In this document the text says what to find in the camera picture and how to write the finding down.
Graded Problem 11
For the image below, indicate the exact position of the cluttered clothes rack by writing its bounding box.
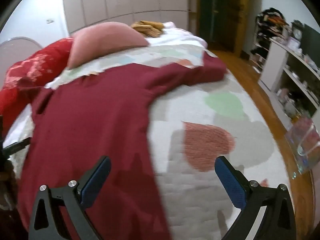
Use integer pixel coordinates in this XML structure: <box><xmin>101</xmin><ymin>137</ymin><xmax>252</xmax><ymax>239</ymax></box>
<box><xmin>250</xmin><ymin>8</ymin><xmax>292</xmax><ymax>73</ymax></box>

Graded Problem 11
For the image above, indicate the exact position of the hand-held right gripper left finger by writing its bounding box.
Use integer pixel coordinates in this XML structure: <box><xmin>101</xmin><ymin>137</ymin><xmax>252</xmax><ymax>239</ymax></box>
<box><xmin>29</xmin><ymin>156</ymin><xmax>112</xmax><ymax>240</ymax></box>

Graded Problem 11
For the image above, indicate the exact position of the clear plastic bag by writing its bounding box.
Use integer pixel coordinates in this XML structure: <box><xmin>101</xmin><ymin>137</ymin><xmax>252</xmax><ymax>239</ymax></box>
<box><xmin>285</xmin><ymin>116</ymin><xmax>320</xmax><ymax>175</ymax></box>

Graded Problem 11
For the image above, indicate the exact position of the yellow plush toy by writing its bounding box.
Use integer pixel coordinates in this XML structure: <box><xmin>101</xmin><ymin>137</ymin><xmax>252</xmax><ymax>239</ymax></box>
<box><xmin>130</xmin><ymin>20</ymin><xmax>165</xmax><ymax>38</ymax></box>

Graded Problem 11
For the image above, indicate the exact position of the white shelf unit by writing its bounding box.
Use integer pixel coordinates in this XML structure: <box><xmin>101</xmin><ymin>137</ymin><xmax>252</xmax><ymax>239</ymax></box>
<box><xmin>259</xmin><ymin>39</ymin><xmax>320</xmax><ymax>130</ymax></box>

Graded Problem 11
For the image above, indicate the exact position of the beige wardrobe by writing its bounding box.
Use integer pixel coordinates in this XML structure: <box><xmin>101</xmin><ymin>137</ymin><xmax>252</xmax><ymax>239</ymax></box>
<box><xmin>61</xmin><ymin>0</ymin><xmax>190</xmax><ymax>37</ymax></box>

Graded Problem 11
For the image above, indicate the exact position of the maroon shirt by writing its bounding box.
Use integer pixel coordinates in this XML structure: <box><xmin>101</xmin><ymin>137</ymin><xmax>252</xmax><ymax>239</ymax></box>
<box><xmin>17</xmin><ymin>54</ymin><xmax>228</xmax><ymax>240</ymax></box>

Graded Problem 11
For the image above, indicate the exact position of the red printed cushion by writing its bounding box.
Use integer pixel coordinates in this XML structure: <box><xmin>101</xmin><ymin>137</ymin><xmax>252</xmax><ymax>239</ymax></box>
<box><xmin>0</xmin><ymin>37</ymin><xmax>75</xmax><ymax>115</ymax></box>

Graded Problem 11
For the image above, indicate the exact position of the pink pillow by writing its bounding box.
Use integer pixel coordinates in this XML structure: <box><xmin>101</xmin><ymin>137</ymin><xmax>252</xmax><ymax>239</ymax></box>
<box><xmin>67</xmin><ymin>22</ymin><xmax>150</xmax><ymax>69</ymax></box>

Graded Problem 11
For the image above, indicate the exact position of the small table clock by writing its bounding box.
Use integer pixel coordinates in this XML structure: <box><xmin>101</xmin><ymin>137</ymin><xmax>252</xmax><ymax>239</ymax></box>
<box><xmin>291</xmin><ymin>20</ymin><xmax>304</xmax><ymax>42</ymax></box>

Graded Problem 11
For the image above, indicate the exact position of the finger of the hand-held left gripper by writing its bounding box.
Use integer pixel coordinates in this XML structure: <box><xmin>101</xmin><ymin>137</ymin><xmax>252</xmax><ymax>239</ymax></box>
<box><xmin>1</xmin><ymin>139</ymin><xmax>31</xmax><ymax>157</ymax></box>

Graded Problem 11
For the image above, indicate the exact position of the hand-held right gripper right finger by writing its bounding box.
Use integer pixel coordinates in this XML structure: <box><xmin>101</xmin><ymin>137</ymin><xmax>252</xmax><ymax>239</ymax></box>
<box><xmin>214</xmin><ymin>156</ymin><xmax>297</xmax><ymax>240</ymax></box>

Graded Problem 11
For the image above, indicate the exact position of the white bed sheet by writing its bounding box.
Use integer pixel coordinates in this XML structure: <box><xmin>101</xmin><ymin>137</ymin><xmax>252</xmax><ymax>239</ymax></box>
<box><xmin>2</xmin><ymin>21</ymin><xmax>208</xmax><ymax>153</ymax></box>

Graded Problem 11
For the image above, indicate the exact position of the dark green door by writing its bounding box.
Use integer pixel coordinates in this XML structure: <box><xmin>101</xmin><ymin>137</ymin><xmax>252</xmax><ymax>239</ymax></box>
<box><xmin>199</xmin><ymin>0</ymin><xmax>263</xmax><ymax>60</ymax></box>

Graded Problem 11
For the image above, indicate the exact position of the grey rounded headboard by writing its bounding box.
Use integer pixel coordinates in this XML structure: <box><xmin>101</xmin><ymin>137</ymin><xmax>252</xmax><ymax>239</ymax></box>
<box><xmin>0</xmin><ymin>37</ymin><xmax>43</xmax><ymax>90</ymax></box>

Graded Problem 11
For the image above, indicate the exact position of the patchwork quilt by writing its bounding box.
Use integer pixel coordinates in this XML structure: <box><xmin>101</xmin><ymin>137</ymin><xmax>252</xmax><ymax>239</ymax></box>
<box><xmin>45</xmin><ymin>44</ymin><xmax>298</xmax><ymax>240</ymax></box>

